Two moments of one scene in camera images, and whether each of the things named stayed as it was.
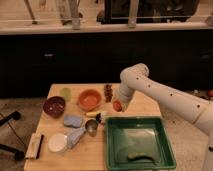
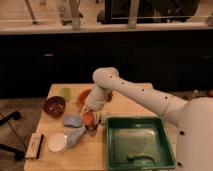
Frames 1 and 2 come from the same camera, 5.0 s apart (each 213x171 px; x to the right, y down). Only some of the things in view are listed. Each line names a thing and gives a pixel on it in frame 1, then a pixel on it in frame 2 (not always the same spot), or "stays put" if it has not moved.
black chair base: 8,150 stays put
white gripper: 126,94 to 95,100
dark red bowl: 54,106 stays put
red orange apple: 117,105 to 89,118
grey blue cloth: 73,136 stays put
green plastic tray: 125,135 stays put
